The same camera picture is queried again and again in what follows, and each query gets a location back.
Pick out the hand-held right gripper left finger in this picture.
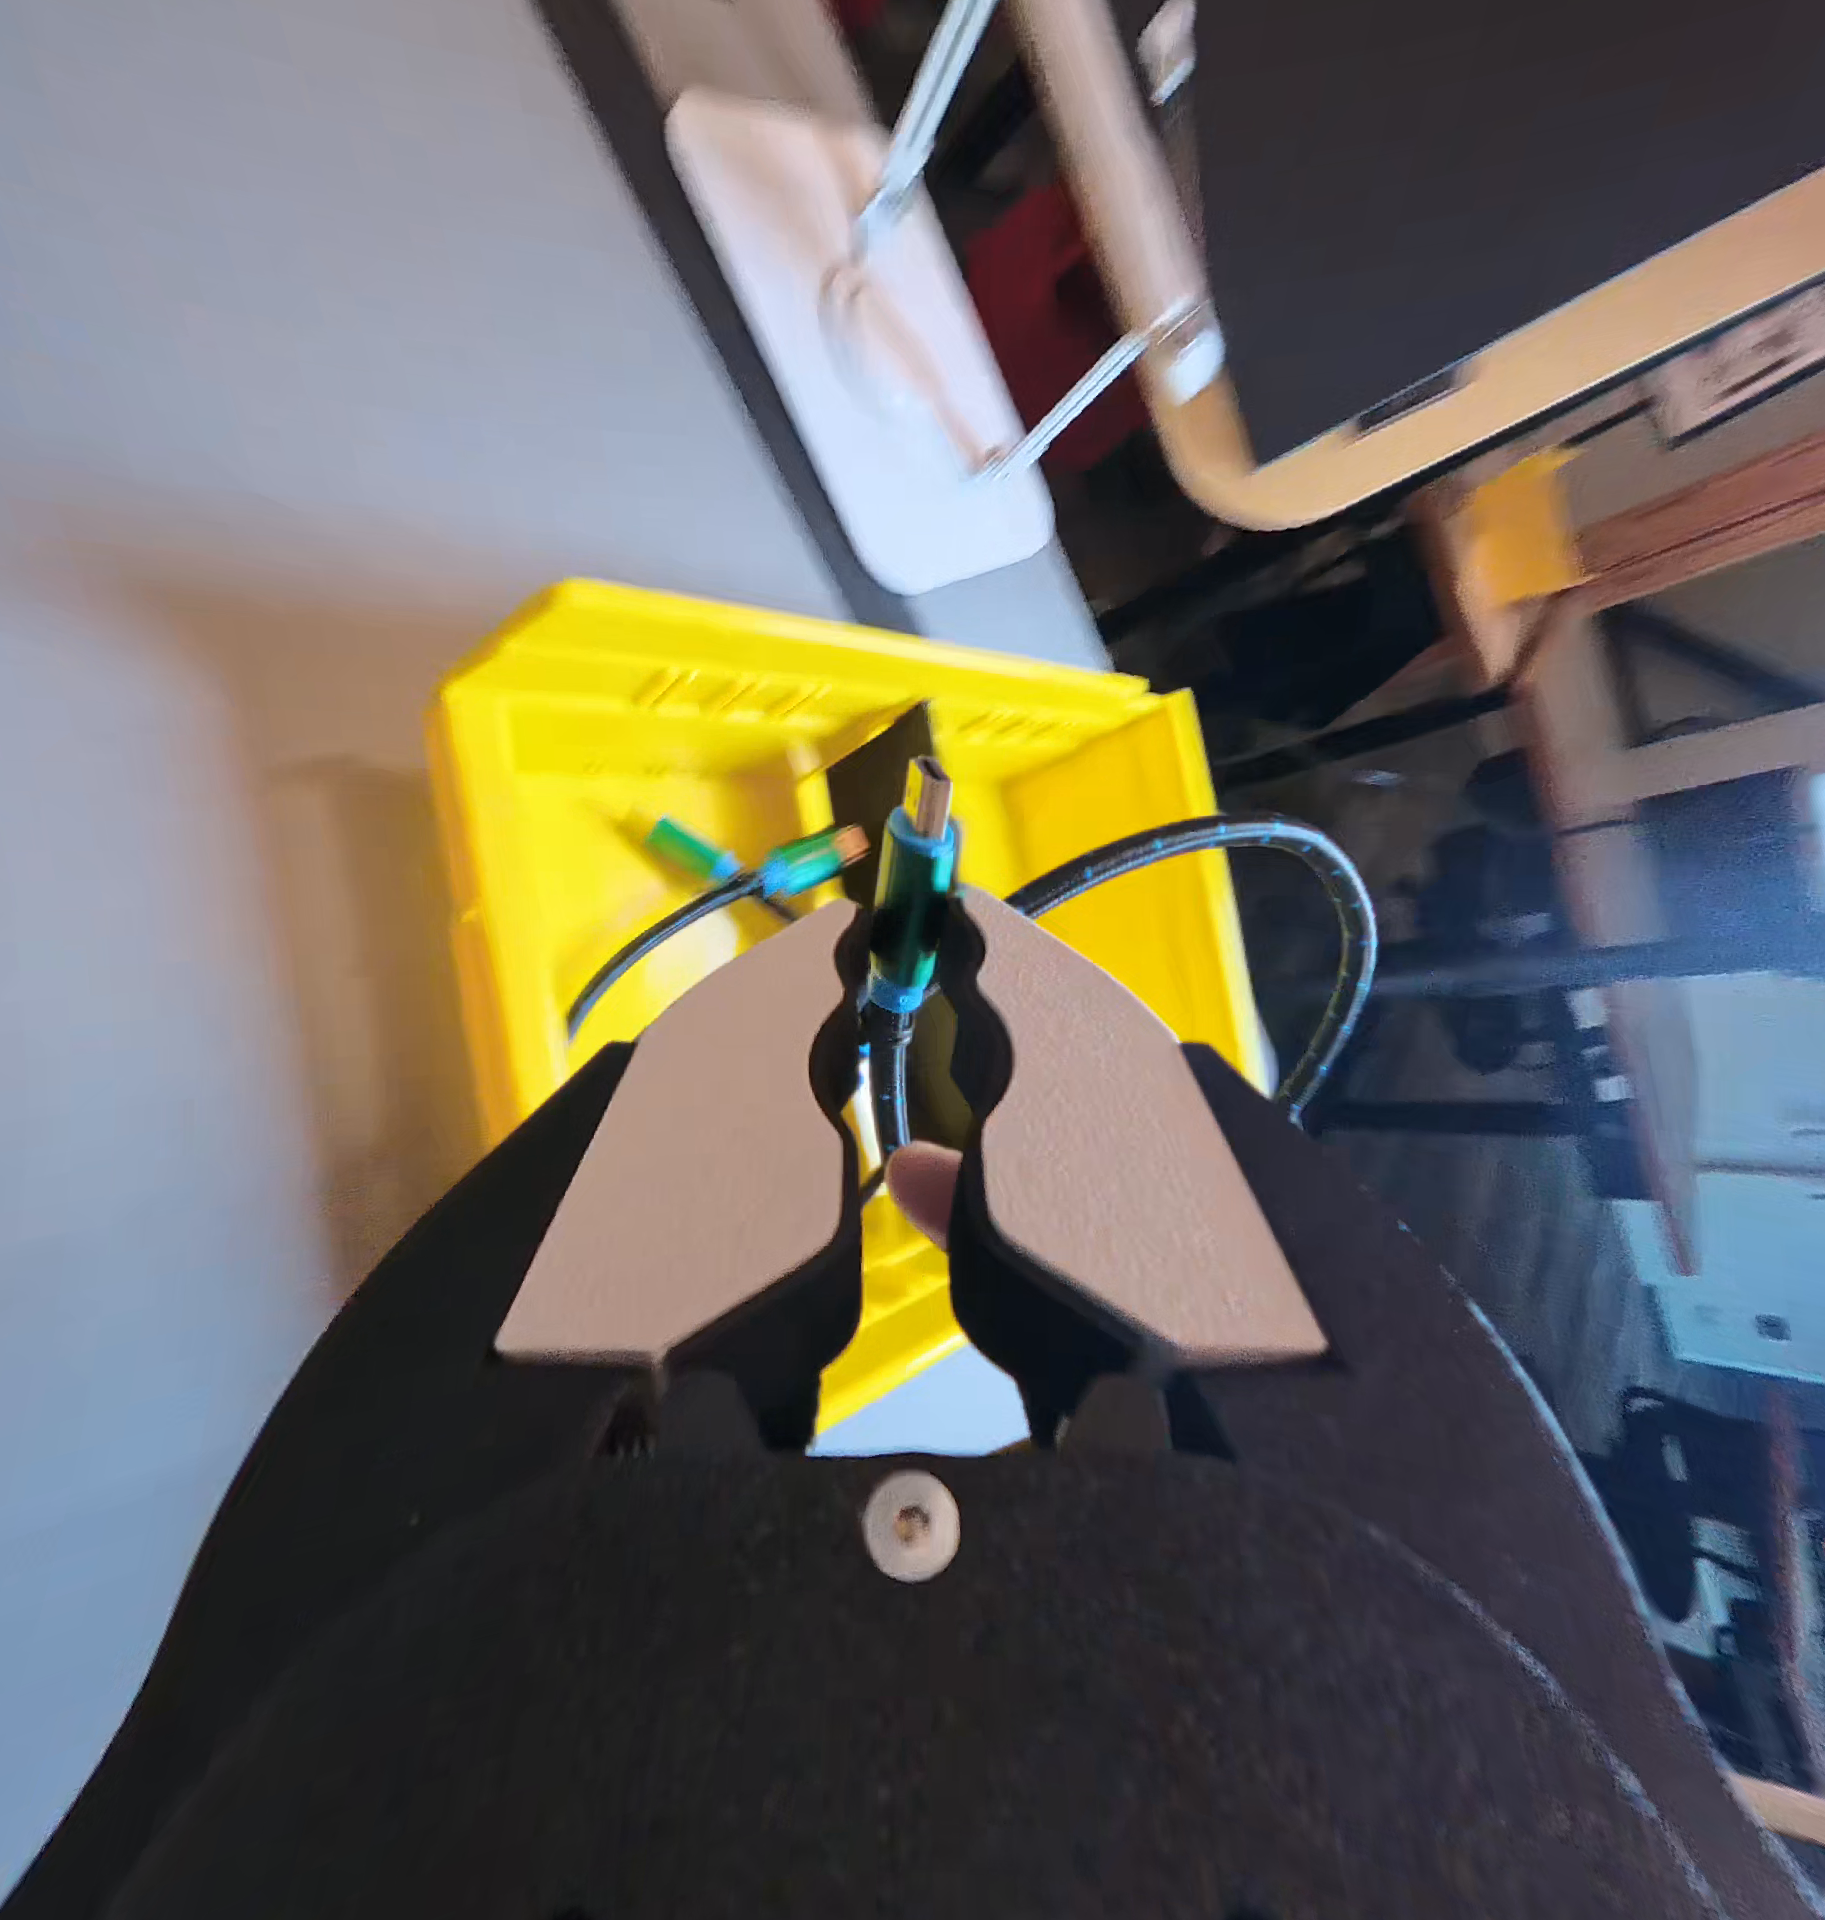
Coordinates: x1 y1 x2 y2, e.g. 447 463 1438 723
493 895 870 1376

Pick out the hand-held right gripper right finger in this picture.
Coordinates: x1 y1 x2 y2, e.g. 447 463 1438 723
943 885 1333 1376

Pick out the black HDMI cable green plug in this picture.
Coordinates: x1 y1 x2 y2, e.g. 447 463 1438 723
851 763 1381 1187
568 816 872 1036

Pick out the yellow plastic bin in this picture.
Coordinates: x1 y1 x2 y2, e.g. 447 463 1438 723
425 580 1267 1436

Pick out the black bin divider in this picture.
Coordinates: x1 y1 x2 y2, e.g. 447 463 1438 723
799 701 946 865

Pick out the red chair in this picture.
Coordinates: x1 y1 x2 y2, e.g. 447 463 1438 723
956 176 1161 458

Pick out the black panel with wooden rim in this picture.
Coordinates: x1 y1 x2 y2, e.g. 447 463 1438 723
1001 0 1825 536

